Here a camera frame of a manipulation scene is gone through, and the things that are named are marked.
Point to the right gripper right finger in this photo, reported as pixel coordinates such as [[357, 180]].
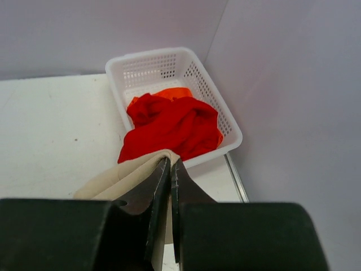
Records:
[[208, 235]]

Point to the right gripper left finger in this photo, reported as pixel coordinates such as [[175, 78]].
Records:
[[127, 233]]

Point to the beige t shirt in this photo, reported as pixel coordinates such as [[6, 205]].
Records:
[[120, 179]]

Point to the red t shirt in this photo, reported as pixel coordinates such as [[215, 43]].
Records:
[[175, 127]]

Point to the orange t shirt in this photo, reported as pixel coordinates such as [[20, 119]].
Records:
[[175, 94]]

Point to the white plastic basket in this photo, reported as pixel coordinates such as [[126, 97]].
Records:
[[133, 75]]

